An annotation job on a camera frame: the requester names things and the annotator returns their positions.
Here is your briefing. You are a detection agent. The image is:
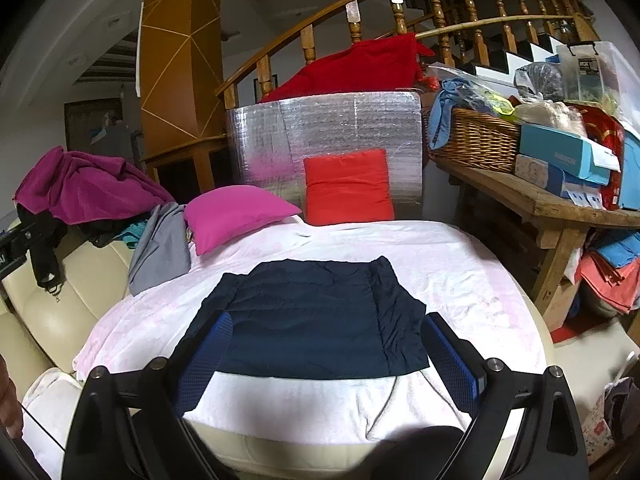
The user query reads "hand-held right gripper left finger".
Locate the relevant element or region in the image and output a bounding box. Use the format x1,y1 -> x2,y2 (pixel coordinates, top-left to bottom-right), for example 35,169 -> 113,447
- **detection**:
60,310 -> 236,480

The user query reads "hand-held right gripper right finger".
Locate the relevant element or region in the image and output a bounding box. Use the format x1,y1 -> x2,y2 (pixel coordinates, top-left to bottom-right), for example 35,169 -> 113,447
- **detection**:
422,311 -> 591,480

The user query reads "navy zip jacket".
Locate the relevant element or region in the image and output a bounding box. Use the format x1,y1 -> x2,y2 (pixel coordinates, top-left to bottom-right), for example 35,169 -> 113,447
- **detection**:
172,256 -> 431,381

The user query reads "person's left forearm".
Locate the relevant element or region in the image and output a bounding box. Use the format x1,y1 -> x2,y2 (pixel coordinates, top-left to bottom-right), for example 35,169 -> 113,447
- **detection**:
0,355 -> 25,441

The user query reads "black garment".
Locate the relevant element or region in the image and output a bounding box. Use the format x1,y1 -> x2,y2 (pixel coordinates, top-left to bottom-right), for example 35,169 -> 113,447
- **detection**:
17,205 -> 146,293

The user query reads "cream leather sofa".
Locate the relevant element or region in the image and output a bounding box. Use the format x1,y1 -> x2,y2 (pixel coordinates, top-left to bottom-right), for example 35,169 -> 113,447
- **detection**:
0,217 -> 151,411

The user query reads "pale pink blanket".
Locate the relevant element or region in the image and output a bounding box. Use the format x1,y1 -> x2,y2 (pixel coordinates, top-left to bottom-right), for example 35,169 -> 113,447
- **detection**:
72,219 -> 548,446

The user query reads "magenta fleece cloth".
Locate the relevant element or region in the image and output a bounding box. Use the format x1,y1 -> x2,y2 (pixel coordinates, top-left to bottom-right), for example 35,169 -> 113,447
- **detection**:
14,146 -> 158,226

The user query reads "grey garment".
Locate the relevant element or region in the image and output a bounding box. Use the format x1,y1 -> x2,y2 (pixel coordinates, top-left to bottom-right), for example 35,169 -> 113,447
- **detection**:
127,202 -> 193,297

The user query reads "teal cloth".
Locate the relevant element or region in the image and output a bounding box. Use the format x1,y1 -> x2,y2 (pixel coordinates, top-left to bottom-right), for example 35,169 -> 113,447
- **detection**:
112,224 -> 146,251

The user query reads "magenta pillow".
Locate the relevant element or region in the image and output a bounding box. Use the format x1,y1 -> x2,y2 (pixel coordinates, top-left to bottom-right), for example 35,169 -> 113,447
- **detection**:
183,185 -> 303,256

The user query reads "floral paper bag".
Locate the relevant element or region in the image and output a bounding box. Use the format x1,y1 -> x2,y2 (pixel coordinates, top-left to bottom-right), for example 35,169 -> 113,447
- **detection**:
580,377 -> 638,466

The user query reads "white cushion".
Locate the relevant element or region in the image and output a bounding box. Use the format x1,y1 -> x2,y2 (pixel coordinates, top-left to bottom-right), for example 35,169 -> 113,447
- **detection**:
20,367 -> 86,480

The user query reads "stack of folded cloths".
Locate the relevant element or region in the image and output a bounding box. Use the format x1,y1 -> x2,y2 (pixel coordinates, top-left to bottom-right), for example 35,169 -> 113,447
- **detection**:
575,232 -> 640,316

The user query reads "wooden side table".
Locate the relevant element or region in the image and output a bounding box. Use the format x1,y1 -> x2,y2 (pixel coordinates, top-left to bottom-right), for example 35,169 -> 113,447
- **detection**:
430,152 -> 640,331

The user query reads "red pillow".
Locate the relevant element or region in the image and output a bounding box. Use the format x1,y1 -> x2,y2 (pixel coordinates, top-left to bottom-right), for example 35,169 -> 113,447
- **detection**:
303,148 -> 396,226

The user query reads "white printed box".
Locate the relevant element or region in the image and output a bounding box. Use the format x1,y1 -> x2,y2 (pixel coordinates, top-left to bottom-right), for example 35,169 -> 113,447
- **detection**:
514,154 -> 603,208

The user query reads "wicker basket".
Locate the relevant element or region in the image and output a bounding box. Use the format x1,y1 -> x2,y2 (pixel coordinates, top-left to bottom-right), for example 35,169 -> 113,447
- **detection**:
429,107 -> 522,173

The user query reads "light blue cardboard box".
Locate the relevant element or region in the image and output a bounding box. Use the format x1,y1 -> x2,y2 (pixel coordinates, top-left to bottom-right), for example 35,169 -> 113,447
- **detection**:
519,122 -> 623,186

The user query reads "light blue cloth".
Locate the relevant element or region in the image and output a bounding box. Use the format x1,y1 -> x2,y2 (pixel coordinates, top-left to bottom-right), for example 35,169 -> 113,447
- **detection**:
429,79 -> 471,151

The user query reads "wooden furniture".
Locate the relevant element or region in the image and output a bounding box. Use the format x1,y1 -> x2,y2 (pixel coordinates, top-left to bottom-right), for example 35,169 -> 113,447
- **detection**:
136,0 -> 231,181

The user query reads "blue plastic bin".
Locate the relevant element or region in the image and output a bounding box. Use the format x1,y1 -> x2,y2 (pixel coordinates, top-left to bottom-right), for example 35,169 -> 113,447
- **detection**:
620,130 -> 640,211

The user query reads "beige cloth bundle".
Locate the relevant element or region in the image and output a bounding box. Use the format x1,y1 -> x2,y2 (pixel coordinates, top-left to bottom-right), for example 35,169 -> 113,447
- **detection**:
512,100 -> 586,136

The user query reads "silver foil insulation panel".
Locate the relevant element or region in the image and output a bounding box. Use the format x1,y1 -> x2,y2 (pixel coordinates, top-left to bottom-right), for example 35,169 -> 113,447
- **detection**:
225,91 -> 426,221

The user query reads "red gift bag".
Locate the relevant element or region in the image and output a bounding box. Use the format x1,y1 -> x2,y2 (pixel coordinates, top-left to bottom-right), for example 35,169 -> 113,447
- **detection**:
580,107 -> 626,211

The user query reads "dark patterned plastic bag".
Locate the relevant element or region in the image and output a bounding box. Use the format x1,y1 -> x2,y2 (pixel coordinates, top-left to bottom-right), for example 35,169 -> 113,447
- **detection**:
514,61 -> 568,103

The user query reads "red cloth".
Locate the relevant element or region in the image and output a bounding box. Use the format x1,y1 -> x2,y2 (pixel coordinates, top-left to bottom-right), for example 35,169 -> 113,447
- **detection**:
260,32 -> 441,103

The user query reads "wooden stair railing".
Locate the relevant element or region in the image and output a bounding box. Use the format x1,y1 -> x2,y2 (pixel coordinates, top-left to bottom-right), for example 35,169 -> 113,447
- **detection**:
215,0 -> 601,108

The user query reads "clear plastic storage bin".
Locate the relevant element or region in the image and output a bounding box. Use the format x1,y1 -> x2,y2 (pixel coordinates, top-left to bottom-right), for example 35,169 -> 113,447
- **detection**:
556,40 -> 640,136

